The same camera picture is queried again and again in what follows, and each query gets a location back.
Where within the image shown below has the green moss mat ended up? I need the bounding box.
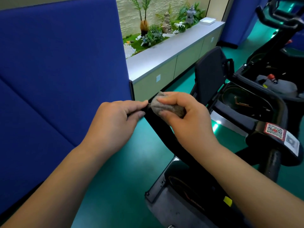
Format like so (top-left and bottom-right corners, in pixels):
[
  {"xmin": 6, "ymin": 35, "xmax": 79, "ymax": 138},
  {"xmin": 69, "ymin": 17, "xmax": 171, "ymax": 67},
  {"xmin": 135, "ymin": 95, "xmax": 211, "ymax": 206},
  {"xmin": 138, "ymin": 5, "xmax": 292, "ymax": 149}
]
[{"xmin": 123, "ymin": 21, "xmax": 188, "ymax": 56}]

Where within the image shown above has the person's left forearm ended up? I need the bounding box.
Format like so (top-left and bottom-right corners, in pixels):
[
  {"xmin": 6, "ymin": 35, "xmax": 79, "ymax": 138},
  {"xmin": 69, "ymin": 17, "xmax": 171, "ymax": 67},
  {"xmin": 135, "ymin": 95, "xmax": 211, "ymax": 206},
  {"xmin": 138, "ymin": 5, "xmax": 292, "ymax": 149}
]
[{"xmin": 0, "ymin": 142, "xmax": 107, "ymax": 228}]

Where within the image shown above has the long cabinet with grey top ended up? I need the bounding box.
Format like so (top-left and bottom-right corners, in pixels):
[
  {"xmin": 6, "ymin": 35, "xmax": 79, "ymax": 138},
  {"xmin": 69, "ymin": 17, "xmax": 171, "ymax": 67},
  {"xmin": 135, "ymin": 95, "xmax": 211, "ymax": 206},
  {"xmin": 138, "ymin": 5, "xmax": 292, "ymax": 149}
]
[{"xmin": 126, "ymin": 21, "xmax": 225, "ymax": 101}]

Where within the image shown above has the black tablet holder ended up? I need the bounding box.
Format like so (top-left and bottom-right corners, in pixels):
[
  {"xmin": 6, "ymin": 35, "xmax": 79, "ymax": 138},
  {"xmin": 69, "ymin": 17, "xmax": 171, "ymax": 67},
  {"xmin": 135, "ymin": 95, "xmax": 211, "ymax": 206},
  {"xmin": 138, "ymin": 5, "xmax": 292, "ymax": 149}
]
[{"xmin": 190, "ymin": 46, "xmax": 258, "ymax": 135}]

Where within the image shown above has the grey cleaning cloth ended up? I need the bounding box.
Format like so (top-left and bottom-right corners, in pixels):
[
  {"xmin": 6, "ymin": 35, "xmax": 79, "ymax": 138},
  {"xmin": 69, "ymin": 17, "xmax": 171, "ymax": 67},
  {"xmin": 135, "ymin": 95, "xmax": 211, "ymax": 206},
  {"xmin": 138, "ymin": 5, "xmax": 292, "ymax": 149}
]
[{"xmin": 151, "ymin": 91, "xmax": 187, "ymax": 118}]

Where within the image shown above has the large bushy fern plant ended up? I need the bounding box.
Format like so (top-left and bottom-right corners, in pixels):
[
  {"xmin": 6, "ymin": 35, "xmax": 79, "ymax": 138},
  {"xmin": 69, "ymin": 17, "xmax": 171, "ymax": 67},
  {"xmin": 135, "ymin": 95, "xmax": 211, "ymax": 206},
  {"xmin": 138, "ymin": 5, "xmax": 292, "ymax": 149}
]
[{"xmin": 177, "ymin": 2, "xmax": 206, "ymax": 24}]

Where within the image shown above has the white plastic tray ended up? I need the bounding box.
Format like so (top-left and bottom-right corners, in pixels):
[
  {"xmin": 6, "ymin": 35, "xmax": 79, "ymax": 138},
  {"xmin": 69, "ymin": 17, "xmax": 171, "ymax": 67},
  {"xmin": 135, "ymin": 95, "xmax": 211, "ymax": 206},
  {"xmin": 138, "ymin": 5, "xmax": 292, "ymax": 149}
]
[{"xmin": 199, "ymin": 17, "xmax": 217, "ymax": 26}]

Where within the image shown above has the grey stone pagoda lantern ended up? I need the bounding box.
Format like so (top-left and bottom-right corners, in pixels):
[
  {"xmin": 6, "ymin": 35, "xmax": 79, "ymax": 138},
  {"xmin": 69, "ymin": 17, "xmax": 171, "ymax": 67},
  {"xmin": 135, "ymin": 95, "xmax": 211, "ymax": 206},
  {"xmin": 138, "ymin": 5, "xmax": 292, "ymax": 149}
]
[{"xmin": 185, "ymin": 4, "xmax": 197, "ymax": 24}]

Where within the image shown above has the slim green fern plant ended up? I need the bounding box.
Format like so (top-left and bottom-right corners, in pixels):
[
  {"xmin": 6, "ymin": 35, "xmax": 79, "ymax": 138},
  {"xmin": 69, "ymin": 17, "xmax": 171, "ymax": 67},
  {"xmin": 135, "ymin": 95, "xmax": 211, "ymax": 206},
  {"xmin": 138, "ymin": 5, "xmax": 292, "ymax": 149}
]
[{"xmin": 155, "ymin": 3, "xmax": 174, "ymax": 22}]

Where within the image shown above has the blue hotel banner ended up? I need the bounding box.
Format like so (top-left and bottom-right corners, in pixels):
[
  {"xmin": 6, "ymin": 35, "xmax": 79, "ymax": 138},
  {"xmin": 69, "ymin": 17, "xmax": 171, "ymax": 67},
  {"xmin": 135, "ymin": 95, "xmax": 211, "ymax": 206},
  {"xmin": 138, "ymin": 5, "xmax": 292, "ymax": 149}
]
[{"xmin": 291, "ymin": 28, "xmax": 304, "ymax": 51}]

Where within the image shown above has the person's left hand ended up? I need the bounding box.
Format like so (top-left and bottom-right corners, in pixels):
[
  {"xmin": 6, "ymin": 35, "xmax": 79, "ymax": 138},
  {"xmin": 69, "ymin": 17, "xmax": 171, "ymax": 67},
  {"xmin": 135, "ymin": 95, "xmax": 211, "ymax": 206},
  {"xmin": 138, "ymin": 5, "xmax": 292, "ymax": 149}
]
[{"xmin": 82, "ymin": 100, "xmax": 149, "ymax": 159}]

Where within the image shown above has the tall thin stemmed fern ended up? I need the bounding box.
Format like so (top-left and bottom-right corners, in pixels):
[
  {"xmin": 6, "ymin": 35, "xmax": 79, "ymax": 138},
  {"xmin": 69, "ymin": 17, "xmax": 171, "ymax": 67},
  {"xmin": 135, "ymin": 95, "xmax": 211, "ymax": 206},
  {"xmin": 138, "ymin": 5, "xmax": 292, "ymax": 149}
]
[{"xmin": 129, "ymin": 0, "xmax": 152, "ymax": 37}]

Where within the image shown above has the blue wall pad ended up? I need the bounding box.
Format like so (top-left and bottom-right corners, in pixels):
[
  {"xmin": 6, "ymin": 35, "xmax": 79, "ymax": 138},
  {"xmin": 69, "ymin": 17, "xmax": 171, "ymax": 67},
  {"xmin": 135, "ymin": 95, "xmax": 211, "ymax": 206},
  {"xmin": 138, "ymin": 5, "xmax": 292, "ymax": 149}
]
[
  {"xmin": 0, "ymin": 0, "xmax": 133, "ymax": 215},
  {"xmin": 218, "ymin": 0, "xmax": 270, "ymax": 49}
]

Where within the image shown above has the grey stacked rock ornament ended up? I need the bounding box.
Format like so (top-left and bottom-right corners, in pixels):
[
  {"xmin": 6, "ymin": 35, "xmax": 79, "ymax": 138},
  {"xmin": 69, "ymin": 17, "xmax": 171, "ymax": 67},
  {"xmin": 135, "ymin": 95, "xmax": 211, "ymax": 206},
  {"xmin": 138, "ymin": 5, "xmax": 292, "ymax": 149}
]
[{"xmin": 161, "ymin": 11, "xmax": 173, "ymax": 34}]

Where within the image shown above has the person's right hand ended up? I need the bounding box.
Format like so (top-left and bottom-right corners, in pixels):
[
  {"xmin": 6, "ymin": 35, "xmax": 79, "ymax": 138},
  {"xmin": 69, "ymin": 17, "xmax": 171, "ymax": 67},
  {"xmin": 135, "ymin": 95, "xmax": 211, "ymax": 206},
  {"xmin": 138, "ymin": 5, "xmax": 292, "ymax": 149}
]
[{"xmin": 156, "ymin": 92, "xmax": 220, "ymax": 162}]

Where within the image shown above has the variegated leaf plant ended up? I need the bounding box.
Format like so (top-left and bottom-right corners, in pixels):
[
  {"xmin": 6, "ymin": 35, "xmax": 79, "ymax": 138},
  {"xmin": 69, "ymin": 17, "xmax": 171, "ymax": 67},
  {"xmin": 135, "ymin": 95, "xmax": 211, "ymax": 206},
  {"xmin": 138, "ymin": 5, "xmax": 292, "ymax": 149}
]
[{"xmin": 140, "ymin": 24, "xmax": 164, "ymax": 47}]

